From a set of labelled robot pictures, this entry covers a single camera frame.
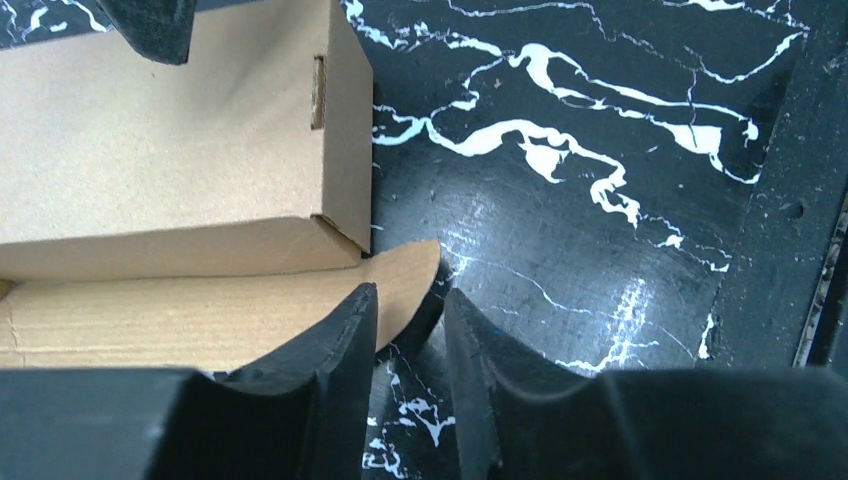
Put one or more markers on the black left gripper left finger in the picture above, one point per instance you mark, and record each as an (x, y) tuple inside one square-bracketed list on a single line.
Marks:
[(298, 412)]

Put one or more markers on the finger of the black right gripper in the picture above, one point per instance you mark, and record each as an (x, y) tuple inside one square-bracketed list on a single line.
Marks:
[(158, 30)]

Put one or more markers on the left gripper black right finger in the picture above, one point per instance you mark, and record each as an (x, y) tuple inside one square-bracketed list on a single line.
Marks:
[(519, 416)]

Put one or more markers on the brown cardboard box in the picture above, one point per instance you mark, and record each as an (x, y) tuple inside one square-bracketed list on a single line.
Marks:
[(197, 215)]

